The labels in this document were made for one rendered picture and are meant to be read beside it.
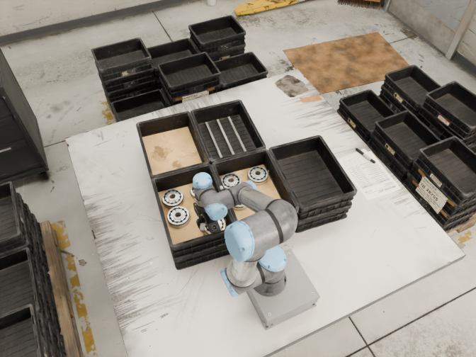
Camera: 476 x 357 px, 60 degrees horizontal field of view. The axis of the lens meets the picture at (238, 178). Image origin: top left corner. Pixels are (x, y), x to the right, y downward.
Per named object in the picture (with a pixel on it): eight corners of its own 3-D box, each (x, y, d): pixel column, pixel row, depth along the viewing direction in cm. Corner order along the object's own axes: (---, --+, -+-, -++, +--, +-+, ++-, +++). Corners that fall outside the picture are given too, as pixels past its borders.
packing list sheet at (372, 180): (404, 188, 222) (404, 187, 221) (368, 202, 216) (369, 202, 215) (367, 147, 240) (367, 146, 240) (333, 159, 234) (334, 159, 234)
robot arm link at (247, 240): (263, 286, 165) (286, 234, 118) (229, 303, 161) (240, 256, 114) (249, 261, 170) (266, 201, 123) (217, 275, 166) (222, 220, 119)
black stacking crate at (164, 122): (211, 177, 211) (210, 163, 202) (154, 193, 205) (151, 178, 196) (190, 126, 235) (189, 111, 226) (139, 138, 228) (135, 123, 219)
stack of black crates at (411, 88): (433, 127, 330) (450, 93, 304) (404, 138, 322) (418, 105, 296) (401, 97, 353) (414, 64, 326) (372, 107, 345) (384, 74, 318)
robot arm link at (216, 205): (236, 202, 156) (224, 182, 162) (209, 214, 153) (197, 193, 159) (236, 214, 162) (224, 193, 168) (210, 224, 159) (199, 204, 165)
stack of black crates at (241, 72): (251, 83, 362) (251, 50, 336) (266, 105, 346) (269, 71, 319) (209, 96, 352) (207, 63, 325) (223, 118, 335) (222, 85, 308)
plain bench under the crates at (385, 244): (416, 309, 252) (466, 255, 197) (168, 440, 209) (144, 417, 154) (287, 138, 341) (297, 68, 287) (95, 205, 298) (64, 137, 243)
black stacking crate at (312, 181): (353, 206, 201) (358, 192, 192) (297, 223, 194) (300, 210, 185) (316, 149, 224) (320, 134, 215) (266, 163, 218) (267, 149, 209)
